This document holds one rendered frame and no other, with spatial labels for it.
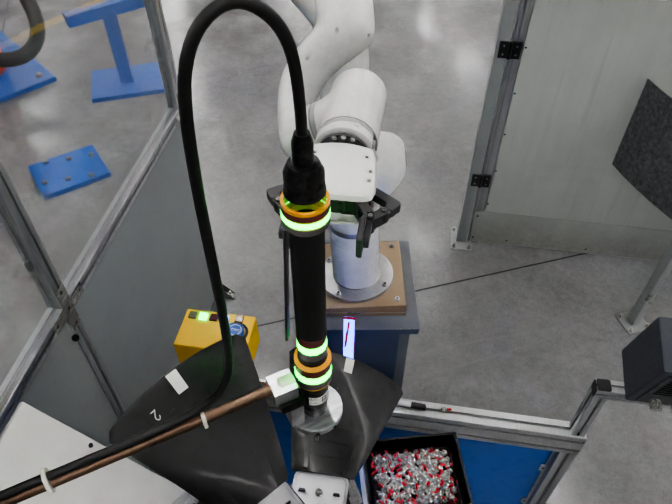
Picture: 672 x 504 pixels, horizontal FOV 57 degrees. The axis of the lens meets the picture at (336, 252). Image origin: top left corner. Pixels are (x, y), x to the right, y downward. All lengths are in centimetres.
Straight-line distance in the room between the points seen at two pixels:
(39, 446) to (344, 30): 75
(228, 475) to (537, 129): 206
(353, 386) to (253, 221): 209
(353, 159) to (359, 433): 51
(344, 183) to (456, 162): 282
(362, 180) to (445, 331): 200
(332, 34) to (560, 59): 166
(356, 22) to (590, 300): 226
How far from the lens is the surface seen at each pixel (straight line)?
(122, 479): 109
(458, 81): 425
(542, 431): 154
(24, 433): 102
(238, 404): 72
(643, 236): 315
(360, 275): 152
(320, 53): 95
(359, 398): 113
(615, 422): 267
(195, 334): 138
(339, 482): 107
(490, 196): 288
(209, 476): 94
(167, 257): 219
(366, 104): 86
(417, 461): 145
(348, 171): 76
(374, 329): 153
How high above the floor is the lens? 217
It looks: 47 degrees down
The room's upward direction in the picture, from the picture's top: straight up
